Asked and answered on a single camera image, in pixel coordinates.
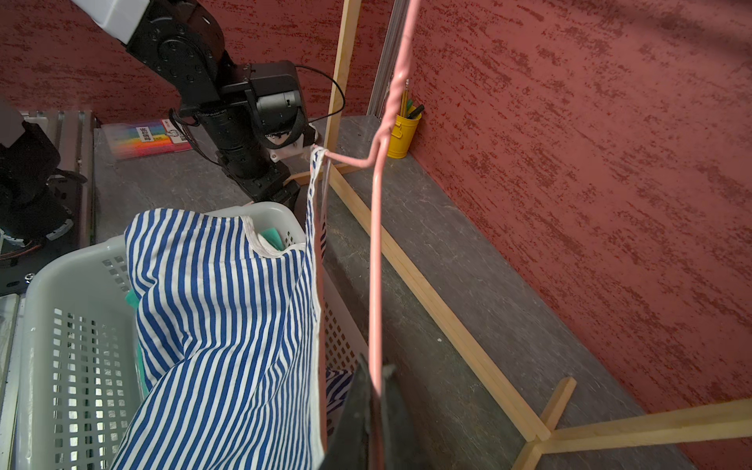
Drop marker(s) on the pink wire hanger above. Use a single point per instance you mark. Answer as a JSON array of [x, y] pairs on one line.
[[376, 160]]

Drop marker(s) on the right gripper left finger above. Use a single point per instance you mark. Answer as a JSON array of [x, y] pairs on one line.
[[350, 447]]

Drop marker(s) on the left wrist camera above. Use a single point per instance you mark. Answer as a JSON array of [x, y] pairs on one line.
[[301, 148]]

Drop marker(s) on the yellow pencil cup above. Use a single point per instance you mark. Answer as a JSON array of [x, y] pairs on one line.
[[408, 117]]

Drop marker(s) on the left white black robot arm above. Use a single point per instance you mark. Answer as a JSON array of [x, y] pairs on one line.
[[255, 114]]

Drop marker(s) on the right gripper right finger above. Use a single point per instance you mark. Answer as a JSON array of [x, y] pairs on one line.
[[397, 445]]

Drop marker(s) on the white plastic laundry basket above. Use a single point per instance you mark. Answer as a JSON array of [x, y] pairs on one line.
[[79, 389]]

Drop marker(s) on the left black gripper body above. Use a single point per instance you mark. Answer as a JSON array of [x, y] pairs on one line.
[[274, 187]]

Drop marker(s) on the colourful card on floor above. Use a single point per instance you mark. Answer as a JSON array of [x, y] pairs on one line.
[[139, 140]]

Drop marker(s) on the striped tank top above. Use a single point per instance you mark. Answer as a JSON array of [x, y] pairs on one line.
[[229, 330]]

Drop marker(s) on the wooden clothes rack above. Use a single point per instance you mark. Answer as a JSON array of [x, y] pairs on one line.
[[721, 421]]

